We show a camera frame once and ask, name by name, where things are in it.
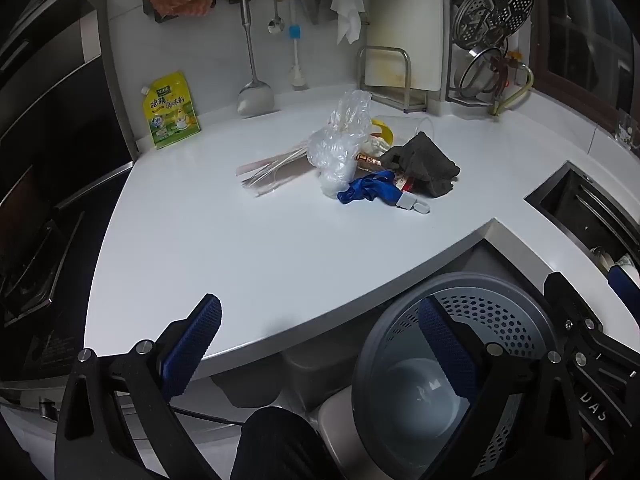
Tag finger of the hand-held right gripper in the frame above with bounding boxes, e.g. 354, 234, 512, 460
544, 271, 640, 386
607, 264, 640, 311

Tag yellow gas hose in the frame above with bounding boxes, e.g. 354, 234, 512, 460
492, 62, 535, 117

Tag metal cutting board holder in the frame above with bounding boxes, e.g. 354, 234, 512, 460
356, 46, 428, 113

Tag white plastic bin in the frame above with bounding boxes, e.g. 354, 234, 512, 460
310, 390, 361, 480

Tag blue white bottle brush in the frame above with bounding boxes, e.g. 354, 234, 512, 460
287, 0, 307, 92

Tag white hanging cloth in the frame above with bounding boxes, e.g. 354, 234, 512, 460
330, 0, 370, 46

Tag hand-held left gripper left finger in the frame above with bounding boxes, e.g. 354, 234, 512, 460
54, 292, 223, 480

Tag metal spoon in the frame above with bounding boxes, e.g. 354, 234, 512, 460
266, 0, 286, 35

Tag dark kitchen sink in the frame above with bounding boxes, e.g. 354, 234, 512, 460
525, 160, 640, 281

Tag grey perforated wastebasket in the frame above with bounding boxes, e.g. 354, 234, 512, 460
352, 272, 568, 480

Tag gas valve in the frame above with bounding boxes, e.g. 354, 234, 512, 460
500, 50, 523, 86

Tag dark grey cloth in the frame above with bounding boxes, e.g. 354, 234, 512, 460
380, 131, 462, 198

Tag glass pot lid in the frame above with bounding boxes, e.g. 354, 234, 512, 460
457, 47, 511, 101

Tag grey plastic clip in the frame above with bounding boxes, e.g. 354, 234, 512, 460
397, 191, 431, 216

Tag metal steamer plate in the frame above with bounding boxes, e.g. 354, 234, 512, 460
455, 0, 535, 51

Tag dark window frame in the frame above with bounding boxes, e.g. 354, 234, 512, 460
525, 0, 640, 133

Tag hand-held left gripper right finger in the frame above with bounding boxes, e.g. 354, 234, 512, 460
417, 297, 586, 480

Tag metal dish rack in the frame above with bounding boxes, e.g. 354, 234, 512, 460
445, 0, 536, 108

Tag yellow seasoning pouch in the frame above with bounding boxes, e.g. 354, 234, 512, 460
140, 71, 202, 150

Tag person's leg dark trousers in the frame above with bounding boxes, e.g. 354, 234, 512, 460
230, 406, 333, 480

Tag printed glass cup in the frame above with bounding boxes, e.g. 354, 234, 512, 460
615, 110, 640, 148

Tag clear plastic bag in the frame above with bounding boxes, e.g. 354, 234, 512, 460
306, 89, 376, 200

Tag metal spatula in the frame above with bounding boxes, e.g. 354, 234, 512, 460
236, 0, 276, 118

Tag black gas stove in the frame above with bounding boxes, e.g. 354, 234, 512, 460
0, 160, 136, 386

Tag red beige snack wrapper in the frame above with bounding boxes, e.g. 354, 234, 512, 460
355, 140, 416, 193

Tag white cutting board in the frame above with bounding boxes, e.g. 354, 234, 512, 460
365, 0, 446, 106

